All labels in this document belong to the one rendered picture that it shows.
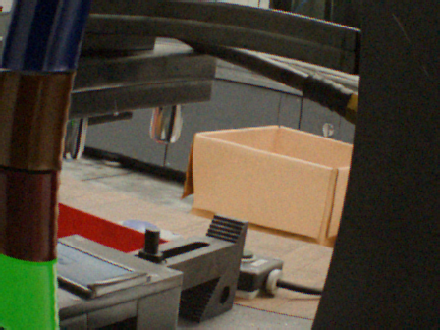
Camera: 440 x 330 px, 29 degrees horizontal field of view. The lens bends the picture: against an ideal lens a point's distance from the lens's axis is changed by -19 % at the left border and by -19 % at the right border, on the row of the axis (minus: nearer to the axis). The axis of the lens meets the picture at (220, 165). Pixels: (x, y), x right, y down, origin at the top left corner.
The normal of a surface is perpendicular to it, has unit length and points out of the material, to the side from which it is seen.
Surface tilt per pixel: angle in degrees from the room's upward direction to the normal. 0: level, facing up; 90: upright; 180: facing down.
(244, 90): 90
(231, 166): 88
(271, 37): 90
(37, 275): 76
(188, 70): 90
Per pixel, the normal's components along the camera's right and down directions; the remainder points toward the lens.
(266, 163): -0.50, 0.04
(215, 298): 0.88, 0.21
